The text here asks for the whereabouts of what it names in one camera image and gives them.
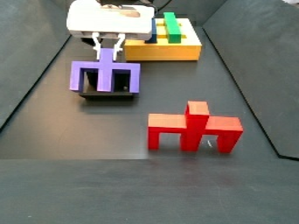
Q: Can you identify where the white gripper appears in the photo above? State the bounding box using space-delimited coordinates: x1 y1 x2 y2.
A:
67 0 155 60

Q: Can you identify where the purple three-legged block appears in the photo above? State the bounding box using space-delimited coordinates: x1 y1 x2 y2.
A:
70 48 140 94

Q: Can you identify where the yellow slotted board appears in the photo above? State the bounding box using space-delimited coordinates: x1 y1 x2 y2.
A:
124 18 202 61

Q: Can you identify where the blue bar block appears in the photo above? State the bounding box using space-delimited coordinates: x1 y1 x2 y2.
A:
144 18 156 44

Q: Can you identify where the green bar block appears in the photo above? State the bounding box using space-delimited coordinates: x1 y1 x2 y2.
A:
163 12 182 44

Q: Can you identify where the red three-legged block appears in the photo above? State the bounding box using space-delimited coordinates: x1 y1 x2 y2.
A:
147 101 243 153

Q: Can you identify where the black fixture bracket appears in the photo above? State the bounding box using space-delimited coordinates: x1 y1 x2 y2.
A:
79 70 136 101

